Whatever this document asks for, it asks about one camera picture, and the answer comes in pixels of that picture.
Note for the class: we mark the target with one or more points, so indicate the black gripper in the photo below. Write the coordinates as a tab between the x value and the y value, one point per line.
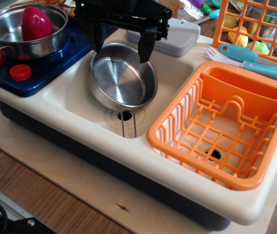
147	17

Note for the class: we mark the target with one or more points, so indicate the steel frying pan wire handle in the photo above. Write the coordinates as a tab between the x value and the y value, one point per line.
119	81

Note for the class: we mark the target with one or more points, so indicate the cream toy kitchen sink unit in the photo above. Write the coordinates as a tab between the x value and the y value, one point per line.
66	134

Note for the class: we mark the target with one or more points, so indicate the orange plastic drying rack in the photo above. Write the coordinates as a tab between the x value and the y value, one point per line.
222	124

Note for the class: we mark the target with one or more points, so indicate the grey toy faucet base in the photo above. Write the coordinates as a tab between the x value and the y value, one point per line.
182	35

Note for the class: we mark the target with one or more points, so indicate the purple green toy eggplant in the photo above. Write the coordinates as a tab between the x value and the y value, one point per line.
200	4

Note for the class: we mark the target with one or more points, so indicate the magenta plastic toy vegetable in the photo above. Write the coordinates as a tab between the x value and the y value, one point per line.
35	24

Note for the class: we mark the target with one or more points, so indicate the white plastic toy fork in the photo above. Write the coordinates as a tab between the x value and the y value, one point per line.
215	55

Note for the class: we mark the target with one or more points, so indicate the yellow toy lemon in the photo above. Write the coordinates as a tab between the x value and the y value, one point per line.
230	22

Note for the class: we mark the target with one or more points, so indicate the blue toy stove top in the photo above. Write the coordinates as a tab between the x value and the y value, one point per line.
46	69

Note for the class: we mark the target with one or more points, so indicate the red stove knob right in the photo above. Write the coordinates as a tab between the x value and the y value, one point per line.
20	72

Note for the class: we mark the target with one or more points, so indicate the yellow toy corn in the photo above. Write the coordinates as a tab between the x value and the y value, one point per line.
237	38

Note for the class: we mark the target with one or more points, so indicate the green toy lettuce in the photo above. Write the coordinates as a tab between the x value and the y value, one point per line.
261	47

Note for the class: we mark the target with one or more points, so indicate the orange plastic grid basket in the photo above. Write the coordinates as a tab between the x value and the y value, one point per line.
259	17

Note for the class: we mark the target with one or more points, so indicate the steel pot with handles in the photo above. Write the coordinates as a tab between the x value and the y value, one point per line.
13	46

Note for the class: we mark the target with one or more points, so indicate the black metal bracket with screw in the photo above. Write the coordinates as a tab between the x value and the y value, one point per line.
27	226

